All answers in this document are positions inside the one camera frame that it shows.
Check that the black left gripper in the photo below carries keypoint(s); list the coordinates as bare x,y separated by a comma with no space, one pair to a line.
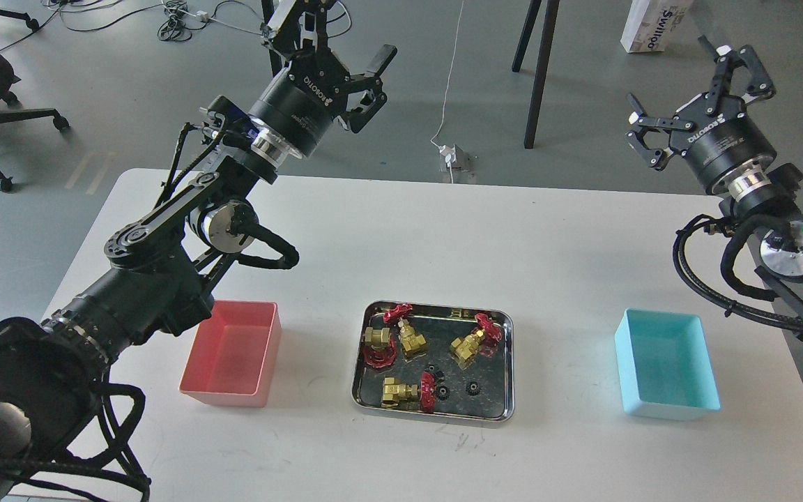
311,91

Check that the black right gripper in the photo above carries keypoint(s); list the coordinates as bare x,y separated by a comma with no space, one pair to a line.
722,143

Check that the brass valve red handle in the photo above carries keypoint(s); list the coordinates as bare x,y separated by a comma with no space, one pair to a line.
483,340
394,393
379,349
412,342

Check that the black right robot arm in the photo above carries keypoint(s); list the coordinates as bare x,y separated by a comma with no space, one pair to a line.
763,225

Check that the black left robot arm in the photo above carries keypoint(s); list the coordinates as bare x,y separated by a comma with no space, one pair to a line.
59,411

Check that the white cardboard box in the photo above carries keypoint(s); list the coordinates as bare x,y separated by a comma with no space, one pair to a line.
650,25

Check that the light blue plastic box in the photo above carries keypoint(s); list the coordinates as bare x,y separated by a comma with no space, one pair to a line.
664,366

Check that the pink plastic box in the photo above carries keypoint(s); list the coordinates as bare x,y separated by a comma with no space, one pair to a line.
233,356

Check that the white power adapter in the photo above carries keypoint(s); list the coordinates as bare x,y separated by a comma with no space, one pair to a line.
454,158

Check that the black stand leg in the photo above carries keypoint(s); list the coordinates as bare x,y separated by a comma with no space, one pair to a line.
542,65

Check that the shiny metal tray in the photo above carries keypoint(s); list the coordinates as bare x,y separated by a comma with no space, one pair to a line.
441,325

